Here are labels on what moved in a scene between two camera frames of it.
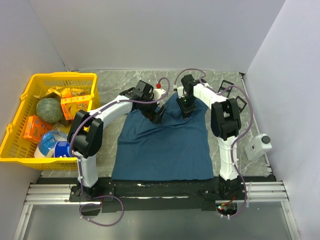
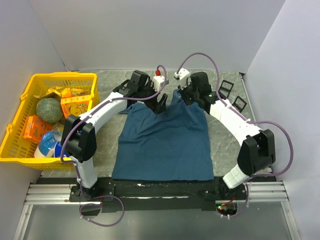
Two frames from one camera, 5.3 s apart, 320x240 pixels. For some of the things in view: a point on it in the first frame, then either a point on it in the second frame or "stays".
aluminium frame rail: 58,194 stays
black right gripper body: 187,103 -> 189,96
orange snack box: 35,127 stays
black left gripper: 150,115 -> 158,107
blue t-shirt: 177,148 stays
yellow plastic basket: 16,148 stays
